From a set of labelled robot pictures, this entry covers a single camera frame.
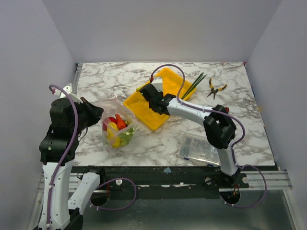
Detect red tomato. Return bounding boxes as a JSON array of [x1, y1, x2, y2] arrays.
[[106, 116, 117, 124]]

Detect clear zip top bag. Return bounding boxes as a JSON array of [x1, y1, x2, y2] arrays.
[[101, 96, 136, 153]]

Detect red chili pepper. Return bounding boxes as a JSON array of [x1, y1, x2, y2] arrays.
[[115, 114, 127, 130]]

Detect celery stalk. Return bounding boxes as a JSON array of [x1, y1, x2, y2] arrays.
[[119, 127, 135, 147]]

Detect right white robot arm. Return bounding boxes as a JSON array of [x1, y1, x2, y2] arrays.
[[138, 83, 239, 188]]

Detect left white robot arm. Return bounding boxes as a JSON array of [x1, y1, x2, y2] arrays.
[[37, 98, 106, 230]]

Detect yellow plastic tray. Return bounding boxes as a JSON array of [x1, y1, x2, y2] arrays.
[[123, 67, 183, 131]]

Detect green chives bunch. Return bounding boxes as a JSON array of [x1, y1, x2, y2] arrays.
[[181, 72, 207, 100]]

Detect clear plastic screw box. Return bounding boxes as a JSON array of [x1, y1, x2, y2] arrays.
[[179, 132, 220, 167]]

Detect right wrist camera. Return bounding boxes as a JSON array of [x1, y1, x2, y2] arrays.
[[151, 76, 163, 92]]

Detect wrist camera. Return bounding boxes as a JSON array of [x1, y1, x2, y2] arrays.
[[53, 83, 83, 103], [151, 76, 163, 92]]

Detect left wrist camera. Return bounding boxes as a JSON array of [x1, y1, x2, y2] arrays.
[[53, 83, 83, 103]]

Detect yellow handled pliers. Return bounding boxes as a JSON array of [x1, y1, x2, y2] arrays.
[[207, 78, 227, 99]]

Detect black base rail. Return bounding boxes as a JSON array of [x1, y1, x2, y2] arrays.
[[72, 166, 248, 200]]

